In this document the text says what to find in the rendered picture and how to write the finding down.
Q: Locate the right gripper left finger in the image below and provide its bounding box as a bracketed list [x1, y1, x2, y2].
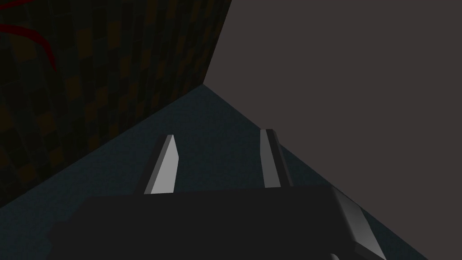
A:
[134, 134, 179, 195]

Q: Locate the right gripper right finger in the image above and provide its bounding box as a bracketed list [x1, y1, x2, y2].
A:
[259, 128, 294, 189]

